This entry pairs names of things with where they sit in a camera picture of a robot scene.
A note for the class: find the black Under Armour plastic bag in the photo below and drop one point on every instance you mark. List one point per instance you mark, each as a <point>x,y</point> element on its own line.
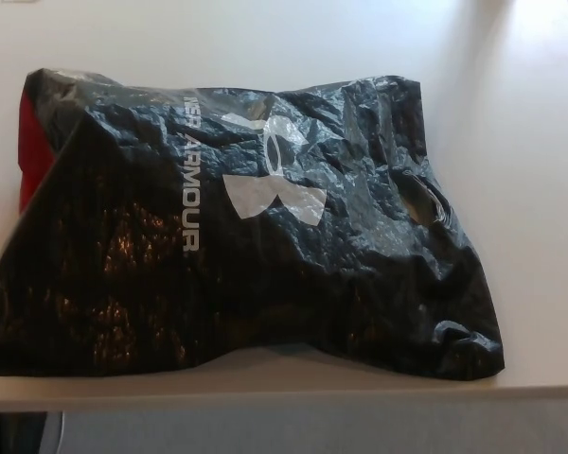
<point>284,265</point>

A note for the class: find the dark bulky object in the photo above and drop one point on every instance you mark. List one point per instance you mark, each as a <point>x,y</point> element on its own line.
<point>9,435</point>

